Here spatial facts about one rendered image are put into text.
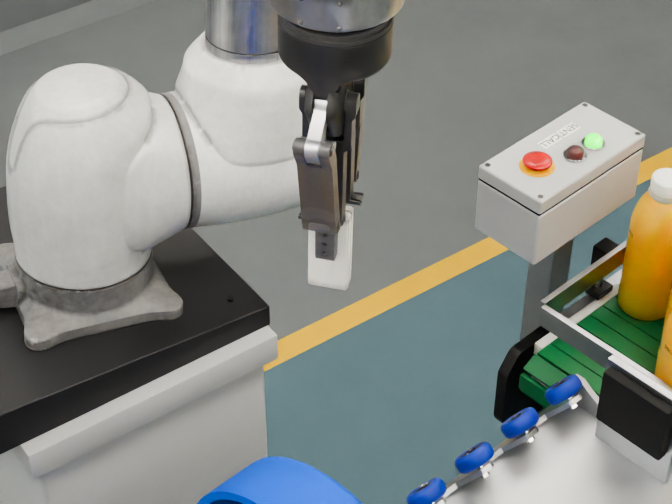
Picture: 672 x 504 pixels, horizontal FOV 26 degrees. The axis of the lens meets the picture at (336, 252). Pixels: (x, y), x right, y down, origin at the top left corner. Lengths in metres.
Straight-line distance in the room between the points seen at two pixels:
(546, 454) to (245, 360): 0.36
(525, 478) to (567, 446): 0.07
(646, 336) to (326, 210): 0.94
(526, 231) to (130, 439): 0.53
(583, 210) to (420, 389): 1.26
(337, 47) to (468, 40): 3.15
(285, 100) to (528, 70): 2.44
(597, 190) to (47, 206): 0.68
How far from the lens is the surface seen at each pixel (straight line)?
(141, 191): 1.55
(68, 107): 1.52
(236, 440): 1.79
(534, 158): 1.77
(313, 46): 0.92
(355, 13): 0.90
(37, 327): 1.63
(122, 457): 1.69
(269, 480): 1.25
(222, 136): 1.56
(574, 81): 3.93
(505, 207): 1.78
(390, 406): 2.98
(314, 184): 0.97
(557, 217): 1.78
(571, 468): 1.66
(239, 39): 1.54
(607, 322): 1.88
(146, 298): 1.65
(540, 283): 1.93
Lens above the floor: 2.17
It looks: 41 degrees down
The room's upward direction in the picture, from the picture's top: straight up
